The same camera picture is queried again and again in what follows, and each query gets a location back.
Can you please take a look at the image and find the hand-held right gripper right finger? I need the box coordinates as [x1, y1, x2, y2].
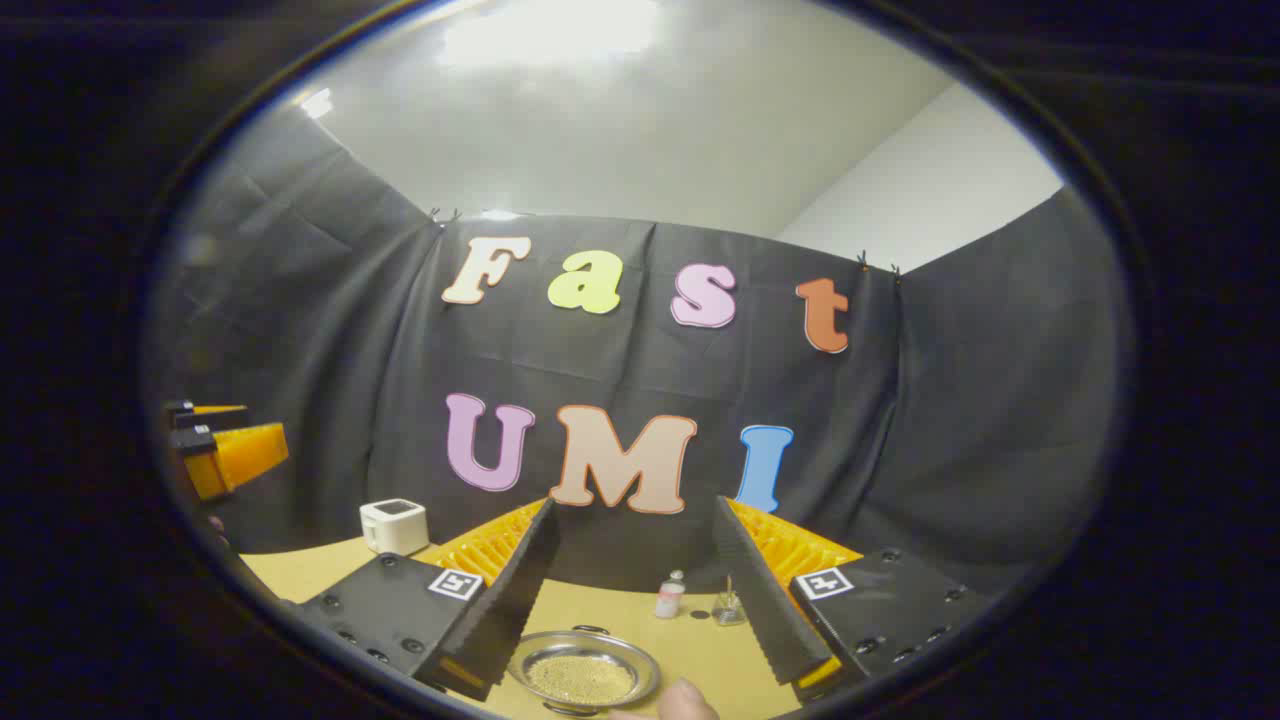
[712, 495, 989, 706]

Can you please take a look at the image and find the white toaster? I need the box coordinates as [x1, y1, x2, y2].
[360, 497, 431, 557]

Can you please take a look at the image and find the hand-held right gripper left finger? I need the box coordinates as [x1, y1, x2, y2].
[298, 497, 561, 703]

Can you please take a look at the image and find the stainless steel pot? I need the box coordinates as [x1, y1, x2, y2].
[507, 625, 661, 717]

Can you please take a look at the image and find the black backdrop cloth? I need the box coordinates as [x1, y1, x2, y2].
[150, 100, 1136, 601]

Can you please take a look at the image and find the pile of yellow soybeans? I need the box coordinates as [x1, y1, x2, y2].
[527, 654, 638, 706]

